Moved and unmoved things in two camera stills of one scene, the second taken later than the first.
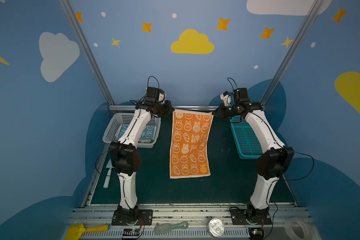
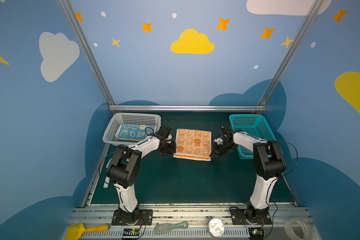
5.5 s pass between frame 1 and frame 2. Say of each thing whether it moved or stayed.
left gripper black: moved
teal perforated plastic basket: stayed
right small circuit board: stayed
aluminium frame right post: stayed
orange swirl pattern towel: moved
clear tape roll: stayed
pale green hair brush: stayed
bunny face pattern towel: stayed
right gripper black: moved
